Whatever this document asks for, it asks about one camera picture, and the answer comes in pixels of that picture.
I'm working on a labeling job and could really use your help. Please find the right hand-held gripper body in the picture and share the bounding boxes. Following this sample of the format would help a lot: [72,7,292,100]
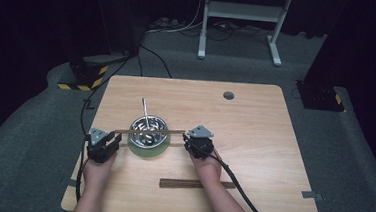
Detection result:
[183,123,217,161]

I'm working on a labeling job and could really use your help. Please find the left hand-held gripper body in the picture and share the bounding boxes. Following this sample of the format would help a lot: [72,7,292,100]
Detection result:
[84,126,124,165]

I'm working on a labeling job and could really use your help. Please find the single brown chopstick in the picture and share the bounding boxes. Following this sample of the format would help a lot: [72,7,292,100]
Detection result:
[114,125,186,137]
[115,127,186,139]

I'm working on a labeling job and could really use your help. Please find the stainless steel bowl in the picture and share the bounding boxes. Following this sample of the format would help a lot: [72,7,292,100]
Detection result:
[127,113,170,151]

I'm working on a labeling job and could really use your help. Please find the row of brown wooden chopsticks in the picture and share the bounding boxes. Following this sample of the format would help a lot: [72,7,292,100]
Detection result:
[158,176,238,195]

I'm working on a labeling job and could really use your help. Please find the person's left hand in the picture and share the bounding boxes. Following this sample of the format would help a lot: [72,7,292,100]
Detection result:
[81,149,119,196]

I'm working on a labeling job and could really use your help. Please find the person's right hand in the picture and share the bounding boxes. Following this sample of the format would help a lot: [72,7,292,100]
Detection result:
[187,151,225,187]

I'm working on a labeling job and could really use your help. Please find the grey tape piece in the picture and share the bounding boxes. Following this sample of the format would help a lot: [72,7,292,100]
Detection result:
[59,177,79,189]
[301,190,324,202]

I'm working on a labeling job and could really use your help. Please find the metal spoon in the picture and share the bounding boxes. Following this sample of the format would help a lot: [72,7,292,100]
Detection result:
[138,97,159,144]

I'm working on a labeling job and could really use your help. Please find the black yellow striped stand base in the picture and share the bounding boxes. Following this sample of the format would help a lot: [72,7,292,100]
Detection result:
[57,54,111,94]

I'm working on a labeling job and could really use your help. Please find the power strip with plugs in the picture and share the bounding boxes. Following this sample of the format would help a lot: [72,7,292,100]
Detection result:
[148,14,185,33]

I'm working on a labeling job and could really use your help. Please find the black base with yellow mark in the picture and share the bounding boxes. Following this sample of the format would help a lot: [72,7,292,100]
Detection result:
[293,79,349,114]

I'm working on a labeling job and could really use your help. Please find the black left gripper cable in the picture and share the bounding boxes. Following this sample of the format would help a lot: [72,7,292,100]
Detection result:
[73,133,92,204]

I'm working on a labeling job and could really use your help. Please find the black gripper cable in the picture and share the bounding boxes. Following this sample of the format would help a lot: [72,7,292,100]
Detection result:
[73,133,92,204]
[206,149,278,212]

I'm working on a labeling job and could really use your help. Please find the long black floor cable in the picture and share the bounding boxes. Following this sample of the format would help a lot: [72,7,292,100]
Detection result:
[79,40,175,144]

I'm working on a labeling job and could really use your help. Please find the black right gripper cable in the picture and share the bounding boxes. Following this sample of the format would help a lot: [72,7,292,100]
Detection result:
[206,149,278,212]

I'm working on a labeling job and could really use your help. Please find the white floor cable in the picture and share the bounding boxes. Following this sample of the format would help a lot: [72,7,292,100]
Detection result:
[145,0,207,39]

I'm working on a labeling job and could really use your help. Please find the black cables under stand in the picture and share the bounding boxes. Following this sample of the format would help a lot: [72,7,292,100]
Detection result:
[180,17,274,47]

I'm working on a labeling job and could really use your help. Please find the white metal stand frame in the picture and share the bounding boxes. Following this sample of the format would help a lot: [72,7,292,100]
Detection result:
[196,0,296,68]

